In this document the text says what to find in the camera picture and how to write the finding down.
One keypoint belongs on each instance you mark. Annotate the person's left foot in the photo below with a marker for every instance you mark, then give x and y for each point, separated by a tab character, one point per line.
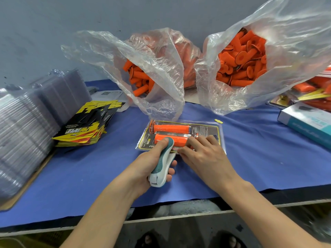
147	239

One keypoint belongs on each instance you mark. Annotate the person's foot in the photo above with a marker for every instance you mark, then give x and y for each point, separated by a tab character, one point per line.
231	240
147	239

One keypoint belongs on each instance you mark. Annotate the teal white cardboard box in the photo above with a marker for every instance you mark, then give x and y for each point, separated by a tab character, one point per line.
308	124

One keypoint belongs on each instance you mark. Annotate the person's left hand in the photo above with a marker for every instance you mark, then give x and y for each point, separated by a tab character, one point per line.
139	173

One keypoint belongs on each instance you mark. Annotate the stack of clear blister shells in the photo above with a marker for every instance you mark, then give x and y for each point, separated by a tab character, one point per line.
28	126

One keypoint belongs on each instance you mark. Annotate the person's right hand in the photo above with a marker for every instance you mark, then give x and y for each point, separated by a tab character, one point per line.
209	162

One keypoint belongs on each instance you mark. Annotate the person's left forearm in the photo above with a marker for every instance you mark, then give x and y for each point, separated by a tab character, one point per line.
98	222

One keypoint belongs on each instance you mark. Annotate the white printed paper sheet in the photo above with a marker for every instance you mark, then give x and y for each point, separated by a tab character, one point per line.
106	94

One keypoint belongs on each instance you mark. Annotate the teal hand stapler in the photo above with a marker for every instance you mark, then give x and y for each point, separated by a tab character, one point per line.
163	165

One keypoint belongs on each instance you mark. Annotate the stack of yellow black cards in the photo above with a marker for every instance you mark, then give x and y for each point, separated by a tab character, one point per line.
88	124

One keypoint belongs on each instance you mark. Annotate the yellow black backing card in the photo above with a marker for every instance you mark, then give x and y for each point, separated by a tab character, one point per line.
211	131

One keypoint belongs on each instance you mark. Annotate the yellow plastic crate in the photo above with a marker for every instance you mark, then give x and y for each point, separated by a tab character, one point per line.
15	242

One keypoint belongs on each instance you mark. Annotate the person's right foot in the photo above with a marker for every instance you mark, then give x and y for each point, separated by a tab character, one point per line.
231	240

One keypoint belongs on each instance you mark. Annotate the large clear plastic bag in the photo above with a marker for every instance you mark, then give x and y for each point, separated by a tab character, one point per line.
305	28

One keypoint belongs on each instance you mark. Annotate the small yellow scrap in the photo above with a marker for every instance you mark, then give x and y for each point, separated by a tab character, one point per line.
219	121

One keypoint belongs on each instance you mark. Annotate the person's right forearm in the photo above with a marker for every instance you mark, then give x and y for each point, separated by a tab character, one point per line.
269	219

